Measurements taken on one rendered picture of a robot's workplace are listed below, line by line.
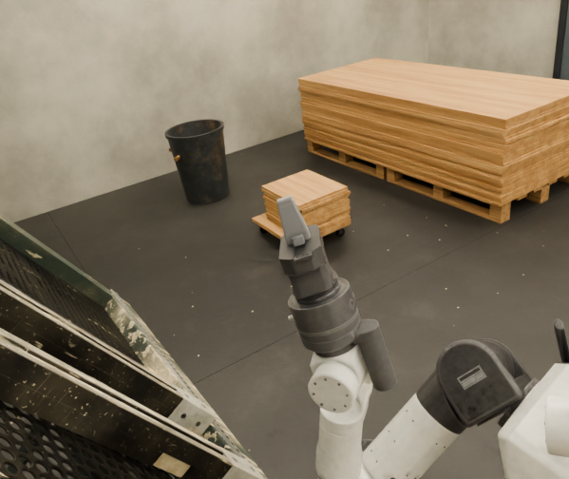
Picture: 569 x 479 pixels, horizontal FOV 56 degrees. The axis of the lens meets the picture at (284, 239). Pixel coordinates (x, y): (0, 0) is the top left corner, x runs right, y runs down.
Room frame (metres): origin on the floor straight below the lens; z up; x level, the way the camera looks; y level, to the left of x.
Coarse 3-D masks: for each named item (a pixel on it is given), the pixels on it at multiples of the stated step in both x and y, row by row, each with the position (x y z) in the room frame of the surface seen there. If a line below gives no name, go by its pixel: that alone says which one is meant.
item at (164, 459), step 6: (162, 456) 0.69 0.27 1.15; (168, 456) 0.69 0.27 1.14; (156, 462) 0.68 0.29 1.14; (162, 462) 0.69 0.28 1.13; (168, 462) 0.69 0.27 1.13; (174, 462) 0.70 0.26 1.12; (180, 462) 0.70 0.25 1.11; (162, 468) 0.69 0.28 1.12; (168, 468) 0.69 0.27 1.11; (174, 468) 0.70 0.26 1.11; (180, 468) 0.70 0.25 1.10; (186, 468) 0.71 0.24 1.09; (174, 474) 0.69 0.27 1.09; (180, 474) 0.70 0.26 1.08
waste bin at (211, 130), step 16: (176, 128) 4.82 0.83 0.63; (192, 128) 4.90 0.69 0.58; (208, 128) 4.88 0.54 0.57; (176, 144) 4.47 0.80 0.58; (192, 144) 4.42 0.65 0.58; (208, 144) 4.45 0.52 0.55; (224, 144) 4.69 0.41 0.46; (176, 160) 4.45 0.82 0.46; (192, 160) 4.44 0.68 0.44; (208, 160) 4.45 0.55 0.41; (224, 160) 4.60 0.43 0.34; (192, 176) 4.46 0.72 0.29; (208, 176) 4.46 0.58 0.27; (224, 176) 4.57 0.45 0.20; (192, 192) 4.49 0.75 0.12; (208, 192) 4.46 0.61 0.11; (224, 192) 4.55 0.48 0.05
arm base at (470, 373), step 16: (448, 352) 0.61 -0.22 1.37; (464, 352) 0.60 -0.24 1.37; (480, 352) 0.59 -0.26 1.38; (448, 368) 0.60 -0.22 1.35; (464, 368) 0.59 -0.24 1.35; (480, 368) 0.58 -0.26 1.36; (496, 368) 0.57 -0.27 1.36; (448, 384) 0.59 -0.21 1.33; (464, 384) 0.58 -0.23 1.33; (480, 384) 0.57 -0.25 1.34; (496, 384) 0.56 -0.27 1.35; (512, 384) 0.55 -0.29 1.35; (464, 400) 0.56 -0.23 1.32; (480, 400) 0.55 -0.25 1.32; (496, 400) 0.54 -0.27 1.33; (512, 400) 0.54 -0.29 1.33; (464, 416) 0.55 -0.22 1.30; (480, 416) 0.54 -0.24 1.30
